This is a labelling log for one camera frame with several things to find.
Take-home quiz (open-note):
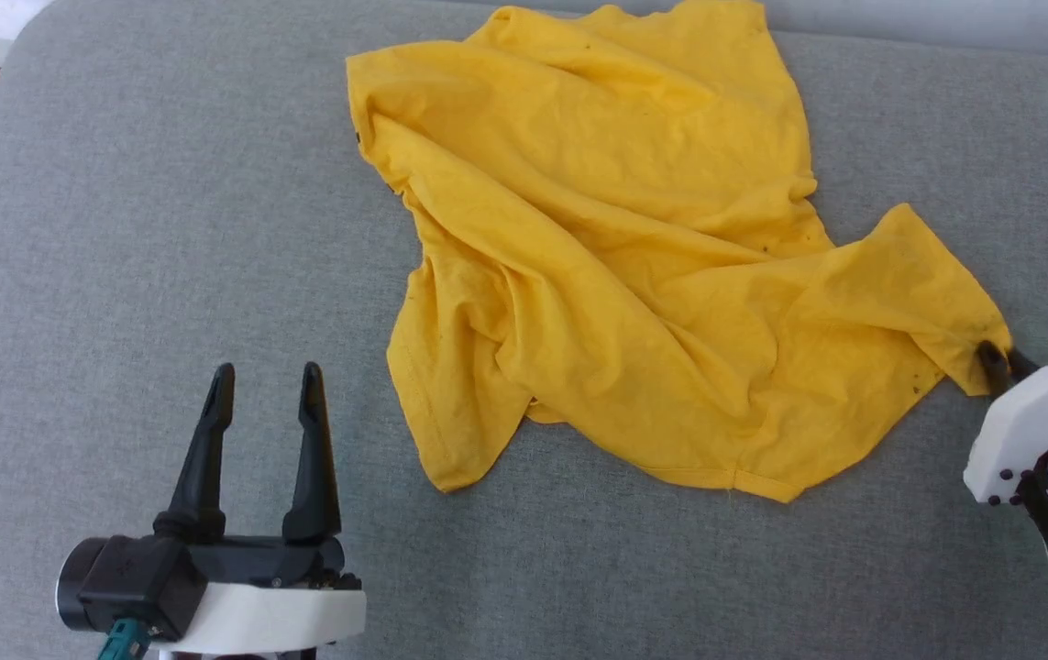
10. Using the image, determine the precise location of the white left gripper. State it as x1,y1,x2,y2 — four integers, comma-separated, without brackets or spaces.
152,361,367,656

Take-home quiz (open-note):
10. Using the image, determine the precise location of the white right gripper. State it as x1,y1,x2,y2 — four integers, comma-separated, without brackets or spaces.
964,341,1048,505

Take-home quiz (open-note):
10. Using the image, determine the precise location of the yellow cartoon print T-shirt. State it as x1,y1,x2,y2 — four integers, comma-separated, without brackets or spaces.
346,0,1012,503

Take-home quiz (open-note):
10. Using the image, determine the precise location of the teal left cable plug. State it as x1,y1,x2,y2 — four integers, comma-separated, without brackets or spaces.
97,618,154,660

